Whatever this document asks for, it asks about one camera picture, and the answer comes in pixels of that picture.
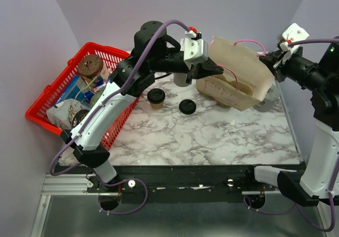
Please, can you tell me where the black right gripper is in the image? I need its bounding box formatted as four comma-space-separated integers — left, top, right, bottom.
259, 43, 331, 90

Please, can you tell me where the single brown cup carrier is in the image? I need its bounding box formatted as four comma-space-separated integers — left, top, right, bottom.
213, 74, 253, 96

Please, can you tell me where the pink beige paper bag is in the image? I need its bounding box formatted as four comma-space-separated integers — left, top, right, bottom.
196, 37, 275, 111

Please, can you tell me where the black plastic cup lid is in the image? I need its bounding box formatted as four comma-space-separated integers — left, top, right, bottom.
147, 88, 165, 104

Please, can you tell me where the brown paper coffee cup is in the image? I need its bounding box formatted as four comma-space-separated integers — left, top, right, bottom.
150, 101, 164, 110

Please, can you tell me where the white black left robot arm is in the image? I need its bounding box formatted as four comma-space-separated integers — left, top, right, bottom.
61, 20, 224, 192

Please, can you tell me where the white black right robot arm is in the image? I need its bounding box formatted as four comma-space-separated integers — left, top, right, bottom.
244, 37, 338, 207

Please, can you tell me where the grey straw holder can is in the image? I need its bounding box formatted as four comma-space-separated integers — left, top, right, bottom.
173, 73, 191, 87

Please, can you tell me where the brown cardboard cup carrier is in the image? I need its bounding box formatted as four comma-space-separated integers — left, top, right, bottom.
213, 95, 239, 107

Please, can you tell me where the brown lidded round jar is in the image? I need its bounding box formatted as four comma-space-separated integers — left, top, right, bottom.
77, 54, 104, 78

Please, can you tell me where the blue drink can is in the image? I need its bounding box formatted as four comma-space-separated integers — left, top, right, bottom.
82, 90, 102, 103

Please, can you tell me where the blue flat box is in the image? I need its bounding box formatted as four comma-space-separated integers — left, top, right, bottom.
55, 75, 87, 105

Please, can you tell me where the black Force tub pink lid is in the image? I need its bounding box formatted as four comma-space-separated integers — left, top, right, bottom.
70, 109, 89, 127

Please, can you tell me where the red plastic shopping basket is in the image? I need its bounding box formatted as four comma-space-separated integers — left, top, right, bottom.
25, 42, 129, 135

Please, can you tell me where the white grey snack bag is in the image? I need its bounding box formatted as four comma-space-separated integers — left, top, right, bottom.
46, 99, 83, 130

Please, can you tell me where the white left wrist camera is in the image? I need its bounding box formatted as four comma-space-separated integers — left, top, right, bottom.
180, 26, 209, 65

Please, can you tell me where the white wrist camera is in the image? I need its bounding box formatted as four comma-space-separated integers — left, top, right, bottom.
180, 26, 209, 65
277, 23, 309, 53

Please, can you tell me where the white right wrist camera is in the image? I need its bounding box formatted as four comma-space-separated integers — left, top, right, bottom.
277, 23, 309, 53

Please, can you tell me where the black table front rail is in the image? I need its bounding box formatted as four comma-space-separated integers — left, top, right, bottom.
54, 162, 305, 205

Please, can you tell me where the aluminium extrusion rail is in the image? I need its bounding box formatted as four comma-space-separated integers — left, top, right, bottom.
31, 174, 118, 236

